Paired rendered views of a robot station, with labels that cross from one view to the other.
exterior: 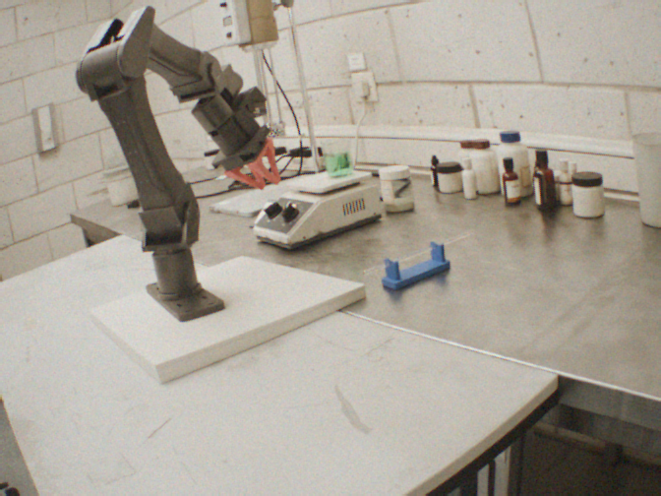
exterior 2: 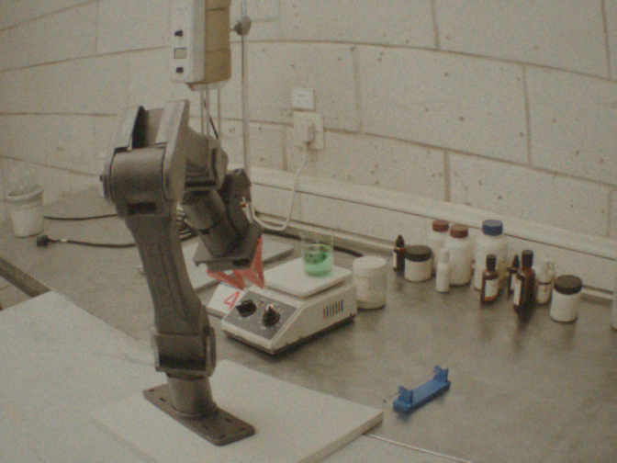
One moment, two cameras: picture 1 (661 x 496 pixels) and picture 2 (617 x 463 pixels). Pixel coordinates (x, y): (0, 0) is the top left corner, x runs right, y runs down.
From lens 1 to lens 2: 0.38 m
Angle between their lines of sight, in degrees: 13
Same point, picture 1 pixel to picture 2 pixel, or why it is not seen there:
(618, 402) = not seen: outside the picture
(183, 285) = (204, 408)
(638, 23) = not seen: outside the picture
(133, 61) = (176, 180)
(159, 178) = (186, 309)
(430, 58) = (401, 113)
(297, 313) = (334, 441)
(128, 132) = (159, 258)
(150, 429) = not seen: outside the picture
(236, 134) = (229, 234)
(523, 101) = (505, 182)
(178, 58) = (193, 152)
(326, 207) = (308, 311)
